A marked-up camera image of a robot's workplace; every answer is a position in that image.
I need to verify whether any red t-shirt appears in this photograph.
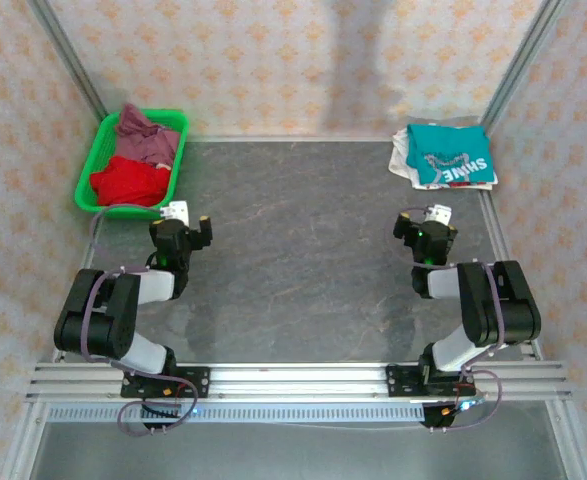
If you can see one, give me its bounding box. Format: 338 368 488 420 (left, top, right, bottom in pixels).
89 155 170 207

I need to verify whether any teal printed t-shirt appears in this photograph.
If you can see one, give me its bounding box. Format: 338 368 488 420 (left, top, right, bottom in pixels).
405 123 497 186

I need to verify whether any green plastic basket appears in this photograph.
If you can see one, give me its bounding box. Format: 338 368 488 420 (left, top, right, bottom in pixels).
74 108 192 220

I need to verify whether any purple t-shirt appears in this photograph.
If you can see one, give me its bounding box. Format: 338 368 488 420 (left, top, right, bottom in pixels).
114 103 182 169

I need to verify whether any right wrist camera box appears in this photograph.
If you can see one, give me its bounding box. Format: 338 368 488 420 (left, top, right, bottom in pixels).
422 203 452 226

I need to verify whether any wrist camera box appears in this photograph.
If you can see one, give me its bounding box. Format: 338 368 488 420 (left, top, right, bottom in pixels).
422 203 452 226
161 199 190 226

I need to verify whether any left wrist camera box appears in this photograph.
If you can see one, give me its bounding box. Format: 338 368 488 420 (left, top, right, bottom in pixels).
161 199 190 226

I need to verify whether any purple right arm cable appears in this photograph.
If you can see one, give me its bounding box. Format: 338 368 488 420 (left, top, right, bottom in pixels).
386 204 505 434

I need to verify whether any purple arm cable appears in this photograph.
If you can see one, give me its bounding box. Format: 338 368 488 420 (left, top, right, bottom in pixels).
81 203 199 437
386 204 505 434

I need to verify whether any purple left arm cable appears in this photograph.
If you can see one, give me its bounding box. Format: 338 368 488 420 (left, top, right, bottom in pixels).
81 203 199 437

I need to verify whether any aluminium mounting rail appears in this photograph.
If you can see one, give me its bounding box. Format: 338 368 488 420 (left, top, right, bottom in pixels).
25 362 574 401

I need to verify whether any aluminium frame post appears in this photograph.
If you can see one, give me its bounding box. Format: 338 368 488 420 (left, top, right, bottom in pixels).
27 0 109 119
480 0 567 134

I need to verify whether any grey slotted cable duct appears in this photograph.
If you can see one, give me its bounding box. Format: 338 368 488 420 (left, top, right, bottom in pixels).
47 403 427 424

